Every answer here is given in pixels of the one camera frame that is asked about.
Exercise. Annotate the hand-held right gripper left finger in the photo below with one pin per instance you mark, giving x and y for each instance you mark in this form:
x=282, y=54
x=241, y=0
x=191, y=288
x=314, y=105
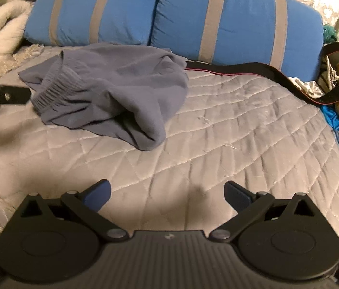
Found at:
x=98, y=195

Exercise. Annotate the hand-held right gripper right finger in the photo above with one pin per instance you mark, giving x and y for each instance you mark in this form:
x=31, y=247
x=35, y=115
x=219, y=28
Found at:
x=235, y=197

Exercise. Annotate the teal cloth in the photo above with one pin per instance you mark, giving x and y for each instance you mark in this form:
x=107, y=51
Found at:
x=329, y=32

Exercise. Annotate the blue pillow with grey stripes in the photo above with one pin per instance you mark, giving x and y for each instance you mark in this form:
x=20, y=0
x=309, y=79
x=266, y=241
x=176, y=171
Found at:
x=241, y=21
x=97, y=9

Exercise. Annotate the white satin cloth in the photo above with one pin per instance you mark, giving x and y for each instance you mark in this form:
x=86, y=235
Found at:
x=306, y=87

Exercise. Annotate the quilted bedspread with lace trim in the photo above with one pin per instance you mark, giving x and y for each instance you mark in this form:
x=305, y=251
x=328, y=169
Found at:
x=217, y=126

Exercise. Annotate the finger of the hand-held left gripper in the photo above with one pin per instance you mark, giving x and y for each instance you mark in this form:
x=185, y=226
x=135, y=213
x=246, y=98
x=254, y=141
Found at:
x=13, y=94

